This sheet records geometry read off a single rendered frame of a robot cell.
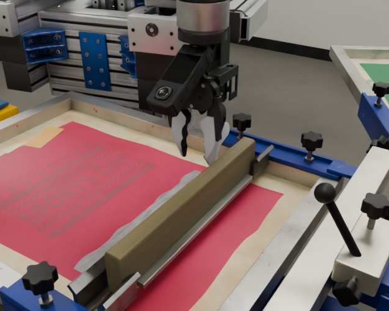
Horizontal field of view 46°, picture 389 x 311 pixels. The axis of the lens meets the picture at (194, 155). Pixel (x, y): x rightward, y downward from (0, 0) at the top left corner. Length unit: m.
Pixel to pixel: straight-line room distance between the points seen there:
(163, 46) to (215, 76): 0.52
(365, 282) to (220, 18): 0.39
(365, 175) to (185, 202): 0.34
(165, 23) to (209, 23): 0.53
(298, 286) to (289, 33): 4.30
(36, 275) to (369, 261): 0.43
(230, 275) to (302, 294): 0.17
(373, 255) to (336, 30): 4.09
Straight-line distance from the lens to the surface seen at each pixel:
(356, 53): 1.78
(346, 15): 4.62
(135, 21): 1.20
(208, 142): 0.71
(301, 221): 0.83
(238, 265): 0.78
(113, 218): 0.89
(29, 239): 0.88
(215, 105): 0.68
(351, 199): 0.82
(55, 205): 0.95
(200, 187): 0.78
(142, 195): 0.94
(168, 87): 0.64
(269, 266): 0.74
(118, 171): 1.02
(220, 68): 0.71
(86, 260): 0.80
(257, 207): 0.91
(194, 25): 0.65
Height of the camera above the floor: 1.50
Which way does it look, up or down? 31 degrees down
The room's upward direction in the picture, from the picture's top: straight up
